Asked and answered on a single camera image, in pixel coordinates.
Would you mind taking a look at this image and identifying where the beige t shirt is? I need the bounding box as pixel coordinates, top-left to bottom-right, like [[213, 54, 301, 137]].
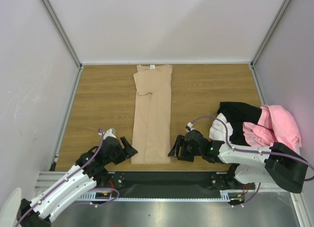
[[131, 65, 173, 164]]

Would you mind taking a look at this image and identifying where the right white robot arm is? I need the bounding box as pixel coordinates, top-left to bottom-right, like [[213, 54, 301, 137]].
[[168, 130, 309, 194]]

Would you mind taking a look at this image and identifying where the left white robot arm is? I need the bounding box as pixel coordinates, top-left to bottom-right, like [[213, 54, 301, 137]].
[[16, 136, 138, 227]]

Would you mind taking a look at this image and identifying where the white t shirt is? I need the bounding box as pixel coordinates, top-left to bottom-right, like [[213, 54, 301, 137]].
[[209, 113, 233, 141]]

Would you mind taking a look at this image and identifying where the black t shirt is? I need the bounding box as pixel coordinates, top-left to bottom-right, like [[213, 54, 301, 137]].
[[217, 102, 262, 146]]

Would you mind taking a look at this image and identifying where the pink t shirt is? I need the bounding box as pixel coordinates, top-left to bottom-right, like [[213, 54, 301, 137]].
[[243, 105, 302, 151]]

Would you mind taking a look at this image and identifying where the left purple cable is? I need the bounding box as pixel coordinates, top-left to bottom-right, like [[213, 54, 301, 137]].
[[14, 127, 121, 227]]

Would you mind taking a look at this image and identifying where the purple cable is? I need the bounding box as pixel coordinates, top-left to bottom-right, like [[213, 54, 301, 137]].
[[188, 115, 314, 208], [14, 127, 121, 227]]

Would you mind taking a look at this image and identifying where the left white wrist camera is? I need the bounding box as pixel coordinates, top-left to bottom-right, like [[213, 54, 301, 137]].
[[98, 127, 116, 140]]

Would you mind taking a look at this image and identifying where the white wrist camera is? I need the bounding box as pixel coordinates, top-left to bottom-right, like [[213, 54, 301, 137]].
[[185, 122, 194, 132], [98, 127, 116, 140]]

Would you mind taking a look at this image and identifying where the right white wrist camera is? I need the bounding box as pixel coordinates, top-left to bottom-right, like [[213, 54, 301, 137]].
[[185, 122, 194, 132]]

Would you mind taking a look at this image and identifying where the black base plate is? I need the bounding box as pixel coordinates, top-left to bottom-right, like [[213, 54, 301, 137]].
[[97, 171, 244, 192]]

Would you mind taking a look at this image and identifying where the slotted cable duct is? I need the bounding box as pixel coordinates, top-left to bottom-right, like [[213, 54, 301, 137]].
[[77, 189, 244, 203]]

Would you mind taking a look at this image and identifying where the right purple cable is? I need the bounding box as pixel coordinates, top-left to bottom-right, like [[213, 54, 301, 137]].
[[188, 115, 314, 208]]

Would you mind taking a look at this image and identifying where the left aluminium frame post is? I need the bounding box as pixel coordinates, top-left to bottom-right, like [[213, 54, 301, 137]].
[[40, 0, 82, 69]]

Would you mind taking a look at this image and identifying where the aluminium frame post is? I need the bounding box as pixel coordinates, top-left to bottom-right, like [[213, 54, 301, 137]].
[[250, 0, 292, 68], [40, 0, 82, 69]]

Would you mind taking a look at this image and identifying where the right aluminium frame post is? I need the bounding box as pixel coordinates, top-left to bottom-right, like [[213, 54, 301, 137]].
[[250, 0, 292, 68]]

